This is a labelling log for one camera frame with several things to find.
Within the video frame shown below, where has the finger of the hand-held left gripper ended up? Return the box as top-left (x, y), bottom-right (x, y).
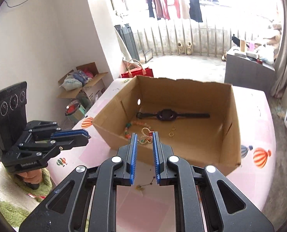
top-left (11, 136), bottom-right (92, 161)
top-left (22, 120), bottom-right (90, 142)

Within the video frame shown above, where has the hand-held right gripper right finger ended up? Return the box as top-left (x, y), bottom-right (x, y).
top-left (152, 132), bottom-right (275, 232)

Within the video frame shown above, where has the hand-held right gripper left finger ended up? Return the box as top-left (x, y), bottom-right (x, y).
top-left (19, 133), bottom-right (138, 232)

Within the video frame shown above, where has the multicoloured bead bracelet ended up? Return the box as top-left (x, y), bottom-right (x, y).
top-left (123, 120), bottom-right (151, 139)

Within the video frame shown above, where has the pink and black wristwatch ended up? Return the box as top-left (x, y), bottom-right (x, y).
top-left (136, 109), bottom-right (210, 122)

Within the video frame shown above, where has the brown cardboard box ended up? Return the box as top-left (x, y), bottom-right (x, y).
top-left (92, 75), bottom-right (242, 176)

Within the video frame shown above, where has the person's left forearm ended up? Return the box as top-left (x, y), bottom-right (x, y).
top-left (0, 161), bottom-right (54, 202)

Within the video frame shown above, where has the person's left hand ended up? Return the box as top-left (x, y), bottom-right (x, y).
top-left (16, 169), bottom-right (43, 186)

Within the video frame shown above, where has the round red green tin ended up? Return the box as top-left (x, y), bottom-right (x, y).
top-left (65, 102), bottom-right (86, 124)

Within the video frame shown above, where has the open cardboard box of clothes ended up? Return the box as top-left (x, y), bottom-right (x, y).
top-left (57, 62), bottom-right (109, 103)

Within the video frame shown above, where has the fluffy white green garment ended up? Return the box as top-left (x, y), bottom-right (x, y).
top-left (0, 194), bottom-right (35, 226)

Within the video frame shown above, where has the red gift bag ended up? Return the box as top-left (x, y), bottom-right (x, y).
top-left (121, 59), bottom-right (154, 79)

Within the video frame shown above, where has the black folded rack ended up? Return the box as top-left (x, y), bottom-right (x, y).
top-left (114, 24), bottom-right (141, 62)

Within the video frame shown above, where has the metal balcony railing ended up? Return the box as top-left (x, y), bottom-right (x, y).
top-left (131, 22), bottom-right (233, 57)

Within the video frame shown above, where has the grey cabinet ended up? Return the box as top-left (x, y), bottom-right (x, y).
top-left (224, 47), bottom-right (276, 92)

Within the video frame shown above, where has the row of hanging clothes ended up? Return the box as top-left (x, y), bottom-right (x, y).
top-left (103, 0), bottom-right (221, 23)

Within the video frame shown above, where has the grey curtain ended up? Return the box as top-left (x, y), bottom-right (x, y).
top-left (269, 0), bottom-right (287, 99)

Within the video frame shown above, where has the beige bedding pile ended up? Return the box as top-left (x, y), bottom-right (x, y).
top-left (262, 23), bottom-right (283, 54)

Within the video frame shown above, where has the black empty frame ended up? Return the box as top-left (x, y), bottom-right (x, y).
top-left (143, 49), bottom-right (154, 63)

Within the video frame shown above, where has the black wall cable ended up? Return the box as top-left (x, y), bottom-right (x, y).
top-left (3, 0), bottom-right (46, 8)

